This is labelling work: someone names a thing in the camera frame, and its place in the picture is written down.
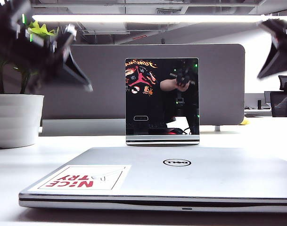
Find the silver Dell laptop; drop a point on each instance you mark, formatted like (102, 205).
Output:
(181, 179)

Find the white partition base ledge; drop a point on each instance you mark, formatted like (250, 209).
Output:
(82, 128)

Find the white red Nice Try sticker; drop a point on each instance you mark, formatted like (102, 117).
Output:
(84, 177)

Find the grey fabric desk partition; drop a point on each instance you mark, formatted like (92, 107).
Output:
(103, 82)

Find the artificial green leafy plant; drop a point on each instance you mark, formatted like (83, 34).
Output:
(43, 29)

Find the square mirror with silver stand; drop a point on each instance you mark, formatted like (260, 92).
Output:
(162, 99)

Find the background computer monitor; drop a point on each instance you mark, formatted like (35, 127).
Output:
(267, 97)

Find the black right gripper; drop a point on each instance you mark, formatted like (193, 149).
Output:
(278, 30)

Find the long ceiling light strip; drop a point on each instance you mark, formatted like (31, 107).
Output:
(145, 18)

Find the black mesh office chair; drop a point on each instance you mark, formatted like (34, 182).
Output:
(281, 107)

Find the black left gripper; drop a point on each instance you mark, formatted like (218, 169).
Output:
(13, 47)

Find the small yellow object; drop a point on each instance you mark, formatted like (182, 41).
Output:
(245, 121)

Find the white ribbed plant pot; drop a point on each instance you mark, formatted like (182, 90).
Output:
(16, 120)

